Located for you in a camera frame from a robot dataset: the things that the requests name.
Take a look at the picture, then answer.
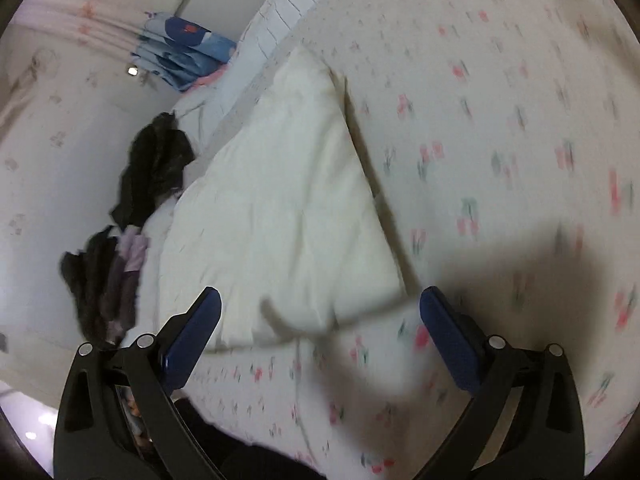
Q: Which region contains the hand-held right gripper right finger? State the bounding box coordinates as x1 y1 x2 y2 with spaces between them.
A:
419 286 587 480

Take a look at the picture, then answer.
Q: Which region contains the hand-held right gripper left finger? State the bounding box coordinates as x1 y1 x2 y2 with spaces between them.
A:
52 286 236 480

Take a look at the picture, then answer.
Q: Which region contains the cream quilted jacket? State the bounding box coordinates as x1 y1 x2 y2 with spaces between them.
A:
159 46 408 351

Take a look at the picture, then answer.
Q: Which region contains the person's black clothed leg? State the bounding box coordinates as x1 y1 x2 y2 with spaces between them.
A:
172 397 326 480

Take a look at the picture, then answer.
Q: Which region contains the black puffer jacket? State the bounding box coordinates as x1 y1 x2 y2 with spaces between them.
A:
60 225 126 346

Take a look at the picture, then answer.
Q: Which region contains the pink blanket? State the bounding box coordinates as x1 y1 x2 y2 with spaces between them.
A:
192 67 228 88

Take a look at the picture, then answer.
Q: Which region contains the whale print curtain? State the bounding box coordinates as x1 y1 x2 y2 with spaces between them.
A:
30 0 237 92

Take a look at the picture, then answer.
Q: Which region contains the white striped duvet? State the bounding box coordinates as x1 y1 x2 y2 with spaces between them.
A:
122 0 346 348

